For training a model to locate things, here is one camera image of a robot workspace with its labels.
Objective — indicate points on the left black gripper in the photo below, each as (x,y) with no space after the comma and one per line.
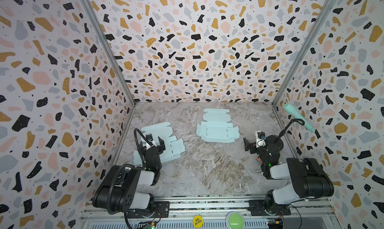
(157,148)

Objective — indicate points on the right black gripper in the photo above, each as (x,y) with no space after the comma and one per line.
(251,145)

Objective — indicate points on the mint paper box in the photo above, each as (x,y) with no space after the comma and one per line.
(174,146)

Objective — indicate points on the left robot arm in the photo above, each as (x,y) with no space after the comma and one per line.
(118,191)

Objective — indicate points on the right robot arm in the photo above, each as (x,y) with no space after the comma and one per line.
(308,179)

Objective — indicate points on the mint flat box far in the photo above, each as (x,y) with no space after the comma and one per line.
(216,127)

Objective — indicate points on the mint green microphone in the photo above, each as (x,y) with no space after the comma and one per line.
(291,110)

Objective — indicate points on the green round button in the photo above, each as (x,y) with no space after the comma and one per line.
(235,221)

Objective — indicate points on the yellow round sticker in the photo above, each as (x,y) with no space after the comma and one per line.
(198,221)

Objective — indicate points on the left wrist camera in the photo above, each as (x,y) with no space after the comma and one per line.
(150,142)

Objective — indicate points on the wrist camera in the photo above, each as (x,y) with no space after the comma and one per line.
(261,139)
(150,142)

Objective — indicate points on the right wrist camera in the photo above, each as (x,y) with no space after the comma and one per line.
(261,139)

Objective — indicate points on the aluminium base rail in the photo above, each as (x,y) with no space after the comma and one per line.
(178,213)

